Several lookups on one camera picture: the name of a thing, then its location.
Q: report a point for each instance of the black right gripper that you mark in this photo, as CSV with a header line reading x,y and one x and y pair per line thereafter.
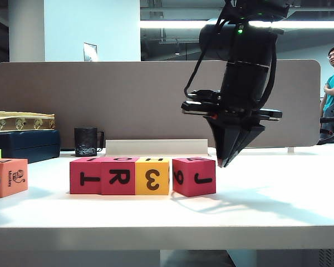
x,y
239,116

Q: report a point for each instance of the red foam block letter J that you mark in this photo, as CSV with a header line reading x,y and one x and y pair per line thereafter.
x,y
192,189

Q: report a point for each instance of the yellow foam block letter H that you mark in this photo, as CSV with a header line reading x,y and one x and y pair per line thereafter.
x,y
151,169

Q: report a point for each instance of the red foam block letter R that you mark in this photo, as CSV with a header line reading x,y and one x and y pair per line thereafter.
x,y
118,167

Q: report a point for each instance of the red foam block letter T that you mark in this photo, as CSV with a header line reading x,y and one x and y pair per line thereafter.
x,y
85,169

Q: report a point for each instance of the orange foam block monkey print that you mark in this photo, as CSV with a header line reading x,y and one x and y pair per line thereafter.
x,y
5,180

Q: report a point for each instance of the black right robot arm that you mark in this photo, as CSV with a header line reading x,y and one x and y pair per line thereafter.
x,y
247,69

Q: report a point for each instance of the black office chair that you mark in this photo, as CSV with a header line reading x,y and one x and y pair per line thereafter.
x,y
327,119

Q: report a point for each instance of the brown desk divider panel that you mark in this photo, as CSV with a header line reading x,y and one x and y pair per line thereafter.
x,y
114,103

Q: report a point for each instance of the black mug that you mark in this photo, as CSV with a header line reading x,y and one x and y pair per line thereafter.
x,y
85,142

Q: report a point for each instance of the perforated grey panel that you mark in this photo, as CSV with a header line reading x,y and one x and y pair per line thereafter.
x,y
329,258

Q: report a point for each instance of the dark blue case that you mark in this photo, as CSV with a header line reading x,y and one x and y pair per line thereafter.
x,y
25,144

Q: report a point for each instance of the yellow patterned box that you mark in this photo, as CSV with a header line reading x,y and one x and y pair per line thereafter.
x,y
22,122

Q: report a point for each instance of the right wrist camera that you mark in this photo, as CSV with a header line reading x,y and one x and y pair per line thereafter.
x,y
203,93

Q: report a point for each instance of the white divider foot bracket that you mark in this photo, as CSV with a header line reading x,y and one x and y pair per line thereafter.
x,y
290,150

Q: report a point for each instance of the small wall sign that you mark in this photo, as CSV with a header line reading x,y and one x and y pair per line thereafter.
x,y
90,52

